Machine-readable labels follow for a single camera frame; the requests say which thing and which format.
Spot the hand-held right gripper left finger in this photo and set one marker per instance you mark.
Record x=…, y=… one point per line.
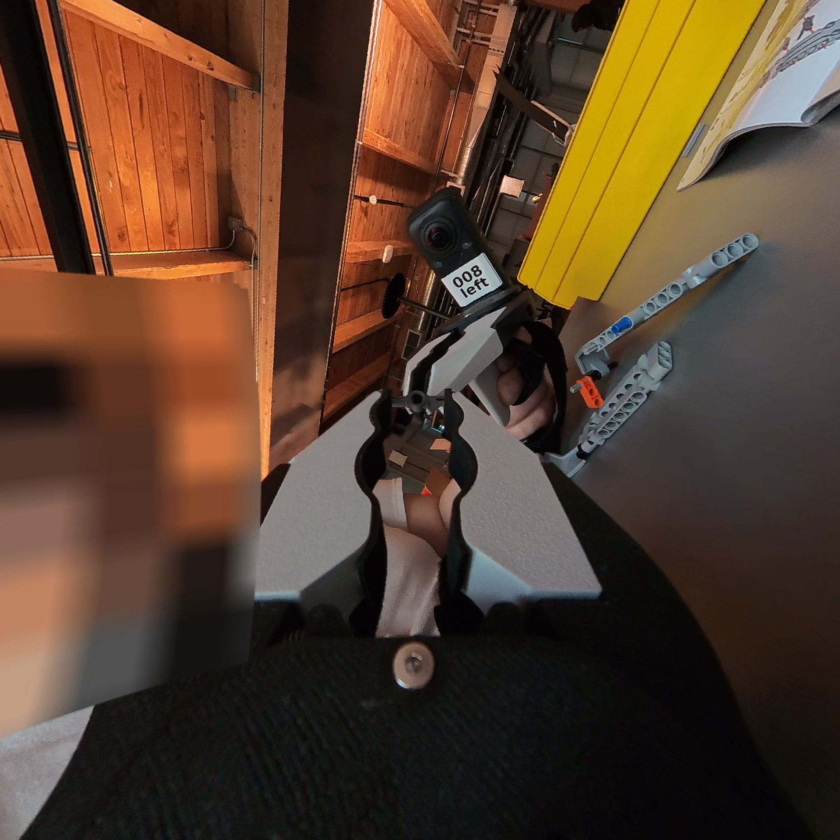
x=315, y=525

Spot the person's left hand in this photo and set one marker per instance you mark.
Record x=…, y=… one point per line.
x=528, y=417

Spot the dark grey toy connector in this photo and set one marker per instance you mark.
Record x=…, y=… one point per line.
x=418, y=400

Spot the open instruction booklet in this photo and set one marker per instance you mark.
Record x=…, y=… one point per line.
x=754, y=79

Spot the orange toy connector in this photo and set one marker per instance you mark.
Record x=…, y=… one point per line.
x=592, y=392

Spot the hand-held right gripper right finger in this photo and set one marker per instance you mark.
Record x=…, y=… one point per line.
x=525, y=525

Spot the black round ceiling fixture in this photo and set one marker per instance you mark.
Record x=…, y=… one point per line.
x=394, y=295

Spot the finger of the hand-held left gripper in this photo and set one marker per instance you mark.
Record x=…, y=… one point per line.
x=417, y=367
x=469, y=354

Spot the yellow plastic bin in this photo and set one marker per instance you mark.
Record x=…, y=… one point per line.
x=623, y=131

